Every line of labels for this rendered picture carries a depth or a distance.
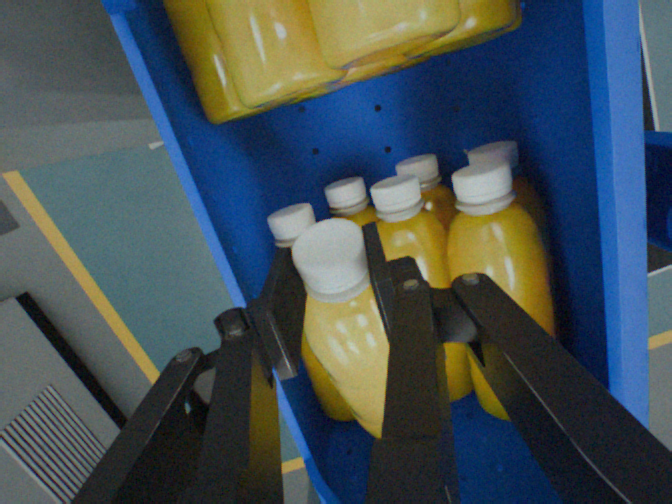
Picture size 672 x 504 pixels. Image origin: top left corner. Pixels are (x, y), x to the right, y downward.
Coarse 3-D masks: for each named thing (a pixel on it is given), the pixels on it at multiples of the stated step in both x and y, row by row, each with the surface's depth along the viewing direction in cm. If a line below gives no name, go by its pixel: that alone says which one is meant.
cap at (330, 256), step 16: (320, 224) 21; (336, 224) 21; (352, 224) 20; (304, 240) 20; (320, 240) 20; (336, 240) 20; (352, 240) 19; (304, 256) 20; (320, 256) 19; (336, 256) 19; (352, 256) 19; (304, 272) 19; (320, 272) 19; (336, 272) 19; (352, 272) 19; (320, 288) 20; (336, 288) 19
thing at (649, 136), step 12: (648, 132) 103; (660, 132) 101; (648, 144) 97; (660, 144) 94; (648, 156) 119; (660, 156) 117; (648, 168) 120; (660, 168) 119; (648, 180) 121; (660, 180) 119; (648, 192) 122; (660, 192) 118; (648, 204) 120; (660, 204) 117; (648, 216) 117; (660, 216) 114; (648, 228) 112; (660, 228) 110; (648, 240) 97; (660, 240) 103
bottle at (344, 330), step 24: (360, 288) 20; (312, 312) 21; (336, 312) 21; (360, 312) 20; (312, 336) 22; (336, 336) 21; (360, 336) 21; (384, 336) 21; (336, 360) 22; (360, 360) 22; (384, 360) 22; (336, 384) 26; (360, 384) 24; (384, 384) 24; (360, 408) 27
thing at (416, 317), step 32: (416, 288) 13; (416, 320) 11; (416, 352) 10; (416, 384) 9; (384, 416) 8; (416, 416) 8; (448, 416) 10; (384, 448) 7; (416, 448) 7; (448, 448) 8; (384, 480) 6; (416, 480) 6; (448, 480) 7
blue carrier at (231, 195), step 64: (128, 0) 20; (576, 0) 24; (512, 64) 32; (576, 64) 26; (640, 64) 18; (192, 128) 28; (256, 128) 35; (320, 128) 39; (384, 128) 40; (448, 128) 38; (512, 128) 34; (576, 128) 28; (640, 128) 18; (192, 192) 25; (256, 192) 35; (320, 192) 40; (576, 192) 30; (640, 192) 19; (256, 256) 34; (576, 256) 33; (640, 256) 19; (576, 320) 36; (640, 320) 20; (640, 384) 22; (320, 448) 38; (512, 448) 34
